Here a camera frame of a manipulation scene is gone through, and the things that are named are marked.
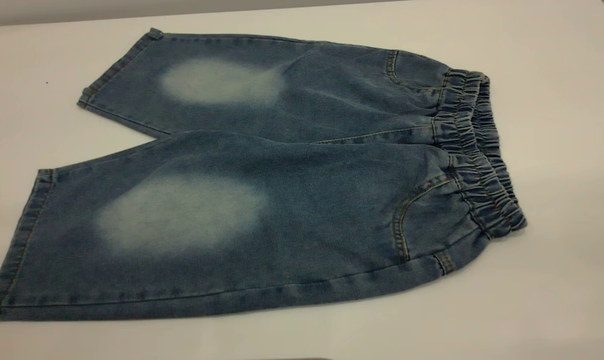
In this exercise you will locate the blue denim shorts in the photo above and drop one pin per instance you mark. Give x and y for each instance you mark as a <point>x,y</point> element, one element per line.
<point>307,200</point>

